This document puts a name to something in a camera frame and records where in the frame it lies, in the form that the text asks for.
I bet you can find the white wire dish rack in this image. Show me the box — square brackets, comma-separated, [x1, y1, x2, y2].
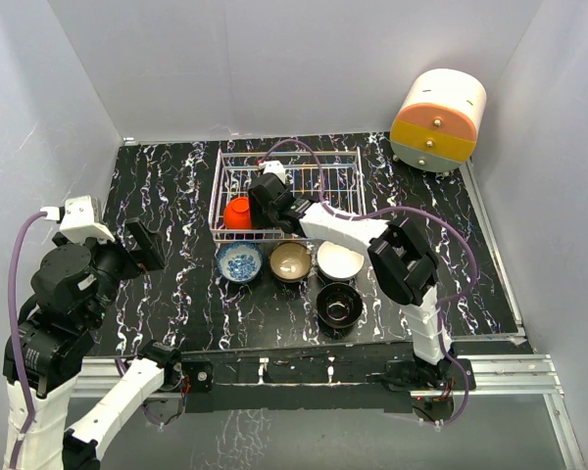
[208, 149, 367, 243]

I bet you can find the orange bowl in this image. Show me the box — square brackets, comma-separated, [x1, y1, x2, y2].
[223, 196, 253, 230]

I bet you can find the blue floral white bowl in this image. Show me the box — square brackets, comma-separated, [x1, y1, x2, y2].
[217, 241, 263, 284]

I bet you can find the brown bowl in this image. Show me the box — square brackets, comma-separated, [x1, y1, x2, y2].
[269, 242, 312, 283]

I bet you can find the black glossy bowl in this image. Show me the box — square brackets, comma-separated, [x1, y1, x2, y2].
[317, 283, 364, 329]

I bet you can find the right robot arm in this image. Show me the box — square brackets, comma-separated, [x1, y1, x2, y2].
[248, 173, 455, 389]

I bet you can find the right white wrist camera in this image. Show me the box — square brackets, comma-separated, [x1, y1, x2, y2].
[258, 161, 286, 185]

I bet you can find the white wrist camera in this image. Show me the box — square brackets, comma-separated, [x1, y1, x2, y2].
[258, 161, 286, 185]
[40, 195, 116, 245]

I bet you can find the aluminium frame rail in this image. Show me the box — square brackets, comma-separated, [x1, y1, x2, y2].
[73, 161, 587, 470]

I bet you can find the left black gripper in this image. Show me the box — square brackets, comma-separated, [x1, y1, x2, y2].
[74, 215, 164, 326]

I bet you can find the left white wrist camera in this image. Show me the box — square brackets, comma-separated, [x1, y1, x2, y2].
[40, 195, 116, 245]

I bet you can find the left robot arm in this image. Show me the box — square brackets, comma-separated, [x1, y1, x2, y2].
[3, 211, 183, 469]

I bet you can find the pastel round drawer cabinet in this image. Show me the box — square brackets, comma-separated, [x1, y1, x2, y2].
[389, 69, 487, 173]

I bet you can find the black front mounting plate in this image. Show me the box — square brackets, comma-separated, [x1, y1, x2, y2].
[182, 353, 476, 416]

